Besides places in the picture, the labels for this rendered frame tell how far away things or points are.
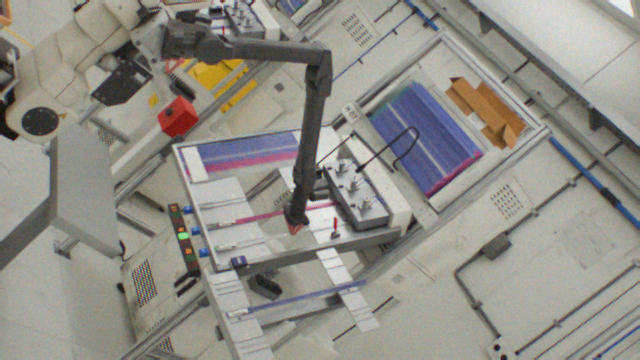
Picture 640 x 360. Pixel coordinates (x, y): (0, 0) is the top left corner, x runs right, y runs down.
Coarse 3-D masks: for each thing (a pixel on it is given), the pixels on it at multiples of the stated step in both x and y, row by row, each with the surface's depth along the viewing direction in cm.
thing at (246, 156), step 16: (224, 144) 261; (240, 144) 263; (256, 144) 264; (272, 144) 265; (288, 144) 267; (192, 160) 251; (208, 160) 253; (224, 160) 254; (240, 160) 255; (256, 160) 256; (272, 160) 257; (288, 160) 259; (192, 176) 244; (208, 176) 245; (224, 176) 247
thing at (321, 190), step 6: (294, 180) 217; (306, 180) 210; (318, 180) 220; (306, 186) 211; (312, 186) 213; (318, 186) 217; (324, 186) 218; (306, 192) 213; (318, 192) 218; (324, 192) 219; (318, 198) 218; (324, 198) 220
